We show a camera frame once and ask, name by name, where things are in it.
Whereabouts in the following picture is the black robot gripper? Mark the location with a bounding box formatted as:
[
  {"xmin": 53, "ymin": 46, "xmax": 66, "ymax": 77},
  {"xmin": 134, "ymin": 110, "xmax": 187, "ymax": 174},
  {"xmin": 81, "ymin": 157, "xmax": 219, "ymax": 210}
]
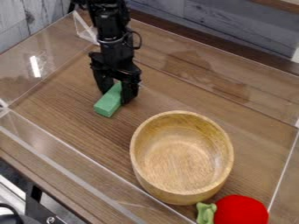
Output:
[{"xmin": 88, "ymin": 40, "xmax": 141, "ymax": 105}]

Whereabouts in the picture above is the green rectangular block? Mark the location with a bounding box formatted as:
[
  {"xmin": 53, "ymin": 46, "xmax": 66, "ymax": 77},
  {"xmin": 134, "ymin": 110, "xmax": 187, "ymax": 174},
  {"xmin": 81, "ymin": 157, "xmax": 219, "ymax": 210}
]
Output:
[{"xmin": 93, "ymin": 82, "xmax": 121, "ymax": 117}]

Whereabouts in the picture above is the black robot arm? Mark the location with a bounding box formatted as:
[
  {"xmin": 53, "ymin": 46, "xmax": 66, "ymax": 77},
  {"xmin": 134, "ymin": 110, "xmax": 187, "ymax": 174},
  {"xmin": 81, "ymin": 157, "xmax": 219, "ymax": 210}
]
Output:
[{"xmin": 69, "ymin": 0, "xmax": 142, "ymax": 104}]

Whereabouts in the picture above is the brown wooden bowl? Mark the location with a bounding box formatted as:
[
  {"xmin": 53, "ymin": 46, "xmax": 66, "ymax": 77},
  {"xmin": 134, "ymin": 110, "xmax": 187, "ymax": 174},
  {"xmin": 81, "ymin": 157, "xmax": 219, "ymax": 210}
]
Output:
[{"xmin": 129, "ymin": 110, "xmax": 235, "ymax": 206}]

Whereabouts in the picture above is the small green toy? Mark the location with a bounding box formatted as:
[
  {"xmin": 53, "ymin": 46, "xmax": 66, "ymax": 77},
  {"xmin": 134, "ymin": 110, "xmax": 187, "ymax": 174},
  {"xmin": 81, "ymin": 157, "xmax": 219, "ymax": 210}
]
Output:
[{"xmin": 196, "ymin": 202, "xmax": 217, "ymax": 224}]

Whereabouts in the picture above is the red round plush toy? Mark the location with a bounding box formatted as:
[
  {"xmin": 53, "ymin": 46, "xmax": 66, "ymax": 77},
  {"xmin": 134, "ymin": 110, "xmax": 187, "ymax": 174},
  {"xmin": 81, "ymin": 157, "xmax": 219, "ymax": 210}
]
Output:
[{"xmin": 213, "ymin": 195, "xmax": 269, "ymax": 224}]

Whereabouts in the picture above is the clear acrylic corner bracket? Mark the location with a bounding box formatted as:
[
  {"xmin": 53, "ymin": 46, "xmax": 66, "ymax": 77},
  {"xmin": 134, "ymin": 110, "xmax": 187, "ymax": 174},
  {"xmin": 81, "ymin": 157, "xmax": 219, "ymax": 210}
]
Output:
[{"xmin": 72, "ymin": 11, "xmax": 98, "ymax": 45}]

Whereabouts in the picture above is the clear acrylic enclosure wall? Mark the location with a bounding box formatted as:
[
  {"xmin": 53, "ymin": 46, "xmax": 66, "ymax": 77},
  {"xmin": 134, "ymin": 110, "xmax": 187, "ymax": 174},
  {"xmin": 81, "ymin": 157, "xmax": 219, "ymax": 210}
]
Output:
[{"xmin": 0, "ymin": 105, "xmax": 195, "ymax": 224}]

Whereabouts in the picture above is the black metal table bracket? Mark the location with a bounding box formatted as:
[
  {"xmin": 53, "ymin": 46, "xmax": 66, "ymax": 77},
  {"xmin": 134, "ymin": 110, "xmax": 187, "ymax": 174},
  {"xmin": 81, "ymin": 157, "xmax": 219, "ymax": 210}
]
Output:
[{"xmin": 24, "ymin": 184, "xmax": 66, "ymax": 224}]

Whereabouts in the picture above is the black cable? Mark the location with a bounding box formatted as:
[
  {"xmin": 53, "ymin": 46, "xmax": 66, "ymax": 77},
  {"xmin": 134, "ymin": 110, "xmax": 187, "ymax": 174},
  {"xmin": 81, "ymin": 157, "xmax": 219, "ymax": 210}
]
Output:
[{"xmin": 0, "ymin": 203, "xmax": 22, "ymax": 224}]

